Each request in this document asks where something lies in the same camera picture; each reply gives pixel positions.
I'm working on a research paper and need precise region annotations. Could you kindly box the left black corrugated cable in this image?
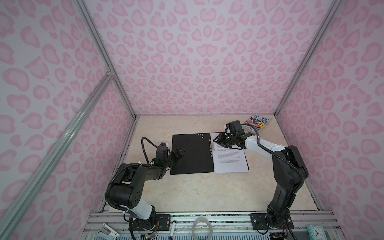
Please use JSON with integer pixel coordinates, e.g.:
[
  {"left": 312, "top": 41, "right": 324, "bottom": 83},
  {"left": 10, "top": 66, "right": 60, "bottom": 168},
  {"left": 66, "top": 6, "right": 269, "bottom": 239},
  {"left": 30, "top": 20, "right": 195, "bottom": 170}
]
[{"left": 104, "top": 136, "right": 160, "bottom": 211}]

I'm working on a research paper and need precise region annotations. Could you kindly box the white marker pen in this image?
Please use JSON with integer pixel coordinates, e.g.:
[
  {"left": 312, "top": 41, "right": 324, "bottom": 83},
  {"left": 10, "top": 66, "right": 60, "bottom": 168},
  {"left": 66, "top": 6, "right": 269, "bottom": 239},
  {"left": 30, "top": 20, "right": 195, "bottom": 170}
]
[{"left": 169, "top": 221, "right": 177, "bottom": 240}]

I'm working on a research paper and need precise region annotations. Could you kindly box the colourful paperback book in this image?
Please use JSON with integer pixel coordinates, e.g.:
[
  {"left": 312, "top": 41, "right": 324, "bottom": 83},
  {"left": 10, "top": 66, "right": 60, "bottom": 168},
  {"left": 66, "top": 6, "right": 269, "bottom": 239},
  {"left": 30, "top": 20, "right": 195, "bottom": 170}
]
[{"left": 245, "top": 114, "right": 270, "bottom": 131}]

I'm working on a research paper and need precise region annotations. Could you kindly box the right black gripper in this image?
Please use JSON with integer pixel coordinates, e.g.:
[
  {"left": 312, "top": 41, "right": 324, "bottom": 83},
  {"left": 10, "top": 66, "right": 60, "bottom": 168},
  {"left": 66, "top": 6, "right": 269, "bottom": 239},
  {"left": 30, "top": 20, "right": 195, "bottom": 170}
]
[{"left": 212, "top": 131, "right": 237, "bottom": 149}]

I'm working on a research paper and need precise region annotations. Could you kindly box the printed paper sheet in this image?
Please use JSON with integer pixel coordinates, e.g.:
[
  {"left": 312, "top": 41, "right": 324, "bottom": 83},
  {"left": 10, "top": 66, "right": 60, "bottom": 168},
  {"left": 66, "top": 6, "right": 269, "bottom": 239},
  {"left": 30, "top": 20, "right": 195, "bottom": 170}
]
[{"left": 210, "top": 133, "right": 249, "bottom": 173}]

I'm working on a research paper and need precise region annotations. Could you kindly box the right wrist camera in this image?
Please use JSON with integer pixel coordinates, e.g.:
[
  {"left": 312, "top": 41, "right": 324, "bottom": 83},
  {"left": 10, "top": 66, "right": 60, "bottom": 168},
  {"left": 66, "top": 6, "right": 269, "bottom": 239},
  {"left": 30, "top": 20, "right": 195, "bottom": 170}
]
[{"left": 225, "top": 121, "right": 245, "bottom": 136}]

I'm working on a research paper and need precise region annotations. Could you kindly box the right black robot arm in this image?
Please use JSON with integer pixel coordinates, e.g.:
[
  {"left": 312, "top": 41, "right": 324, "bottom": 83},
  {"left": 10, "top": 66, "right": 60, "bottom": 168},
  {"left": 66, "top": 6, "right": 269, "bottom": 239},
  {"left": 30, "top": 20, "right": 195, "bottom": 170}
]
[{"left": 213, "top": 121, "right": 309, "bottom": 229}]

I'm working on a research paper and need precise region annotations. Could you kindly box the coiled clear tube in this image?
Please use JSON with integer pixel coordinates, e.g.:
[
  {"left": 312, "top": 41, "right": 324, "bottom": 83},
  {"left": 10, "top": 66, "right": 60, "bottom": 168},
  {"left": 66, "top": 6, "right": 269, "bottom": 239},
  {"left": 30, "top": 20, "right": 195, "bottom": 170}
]
[{"left": 191, "top": 217, "right": 214, "bottom": 240}]

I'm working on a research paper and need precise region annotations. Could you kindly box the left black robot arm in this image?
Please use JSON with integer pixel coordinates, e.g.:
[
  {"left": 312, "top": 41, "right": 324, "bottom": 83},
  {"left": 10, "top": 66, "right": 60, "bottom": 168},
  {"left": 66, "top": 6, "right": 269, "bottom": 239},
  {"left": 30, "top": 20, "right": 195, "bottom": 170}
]
[{"left": 105, "top": 143, "right": 186, "bottom": 223}]

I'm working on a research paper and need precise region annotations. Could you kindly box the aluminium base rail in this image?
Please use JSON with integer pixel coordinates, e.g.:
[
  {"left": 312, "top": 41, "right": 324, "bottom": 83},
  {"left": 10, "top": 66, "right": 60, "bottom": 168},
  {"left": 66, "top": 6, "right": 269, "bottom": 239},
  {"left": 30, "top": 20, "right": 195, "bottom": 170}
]
[{"left": 81, "top": 211, "right": 345, "bottom": 240}]

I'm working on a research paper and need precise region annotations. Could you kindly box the teal desk clock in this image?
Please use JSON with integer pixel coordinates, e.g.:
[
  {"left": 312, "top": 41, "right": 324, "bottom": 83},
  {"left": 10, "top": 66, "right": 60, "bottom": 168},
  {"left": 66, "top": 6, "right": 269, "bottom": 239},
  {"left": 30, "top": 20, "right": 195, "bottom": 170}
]
[{"left": 307, "top": 225, "right": 328, "bottom": 240}]

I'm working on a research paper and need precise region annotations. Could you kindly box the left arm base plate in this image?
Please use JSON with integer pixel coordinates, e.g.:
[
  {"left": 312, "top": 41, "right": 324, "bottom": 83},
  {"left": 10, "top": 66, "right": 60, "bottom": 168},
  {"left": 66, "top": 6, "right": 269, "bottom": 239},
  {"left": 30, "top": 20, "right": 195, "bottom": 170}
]
[{"left": 129, "top": 214, "right": 172, "bottom": 232}]

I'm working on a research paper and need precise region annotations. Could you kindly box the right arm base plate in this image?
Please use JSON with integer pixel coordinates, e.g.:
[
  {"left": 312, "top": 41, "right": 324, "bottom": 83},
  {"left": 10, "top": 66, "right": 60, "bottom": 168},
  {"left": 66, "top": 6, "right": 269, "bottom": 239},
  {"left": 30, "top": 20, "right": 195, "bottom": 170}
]
[{"left": 250, "top": 213, "right": 295, "bottom": 232}]

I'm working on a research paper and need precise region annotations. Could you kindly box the white box device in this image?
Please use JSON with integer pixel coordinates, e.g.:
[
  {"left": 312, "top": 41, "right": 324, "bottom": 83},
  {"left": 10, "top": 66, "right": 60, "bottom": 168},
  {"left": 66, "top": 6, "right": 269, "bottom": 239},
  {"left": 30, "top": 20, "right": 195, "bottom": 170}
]
[{"left": 97, "top": 223, "right": 121, "bottom": 240}]

